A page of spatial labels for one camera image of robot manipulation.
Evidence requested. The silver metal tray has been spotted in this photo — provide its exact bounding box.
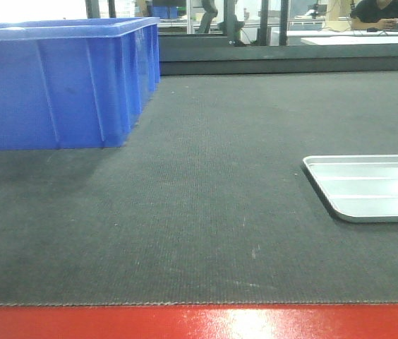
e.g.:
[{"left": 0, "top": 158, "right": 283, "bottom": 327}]
[{"left": 303, "top": 155, "right": 398, "bottom": 223}]

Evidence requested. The standing person in background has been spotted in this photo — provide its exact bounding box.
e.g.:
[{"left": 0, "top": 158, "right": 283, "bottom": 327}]
[{"left": 197, "top": 0, "right": 218, "bottom": 34}]

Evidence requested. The white desk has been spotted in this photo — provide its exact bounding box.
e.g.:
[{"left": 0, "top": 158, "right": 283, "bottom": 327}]
[{"left": 287, "top": 30, "right": 398, "bottom": 46}]

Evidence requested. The black conveyor rear rail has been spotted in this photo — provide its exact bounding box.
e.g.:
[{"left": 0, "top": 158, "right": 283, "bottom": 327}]
[{"left": 159, "top": 35, "right": 398, "bottom": 76}]

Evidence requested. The blue plastic crate on conveyor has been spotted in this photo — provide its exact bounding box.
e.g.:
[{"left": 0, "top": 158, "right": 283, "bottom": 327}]
[{"left": 0, "top": 17, "right": 160, "bottom": 150}]

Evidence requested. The red conveyor edge frame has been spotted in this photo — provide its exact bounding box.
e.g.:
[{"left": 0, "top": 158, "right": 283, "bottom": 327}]
[{"left": 0, "top": 304, "right": 398, "bottom": 338}]

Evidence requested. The seated person black shirt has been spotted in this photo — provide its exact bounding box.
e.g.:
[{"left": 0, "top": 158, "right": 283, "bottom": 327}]
[{"left": 350, "top": 0, "right": 398, "bottom": 30}]

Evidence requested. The black conveyor belt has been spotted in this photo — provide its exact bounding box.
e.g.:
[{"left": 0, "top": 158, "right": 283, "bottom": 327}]
[{"left": 0, "top": 71, "right": 398, "bottom": 305}]

